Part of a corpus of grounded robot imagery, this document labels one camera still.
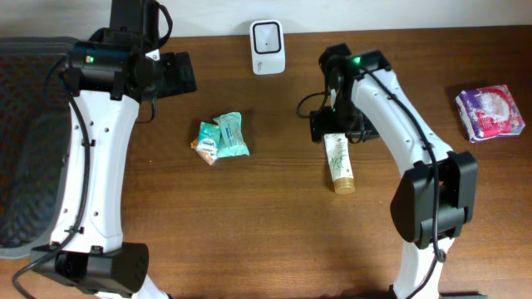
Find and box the white Pantene tube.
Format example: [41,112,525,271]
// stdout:
[324,134,355,194]

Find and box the orange tissue pack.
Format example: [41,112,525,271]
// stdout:
[190,139,218,165]

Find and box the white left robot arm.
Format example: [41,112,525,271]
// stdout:
[27,1,197,298]

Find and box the green wipes pack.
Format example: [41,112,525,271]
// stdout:
[214,112,249,158]

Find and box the grey plastic basket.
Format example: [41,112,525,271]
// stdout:
[1,37,76,259]

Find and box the red purple tissue pack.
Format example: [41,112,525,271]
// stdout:
[455,85,525,143]

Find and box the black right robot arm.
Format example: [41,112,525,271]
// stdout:
[308,44,478,298]

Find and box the white barcode scanner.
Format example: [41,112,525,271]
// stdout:
[249,20,286,76]

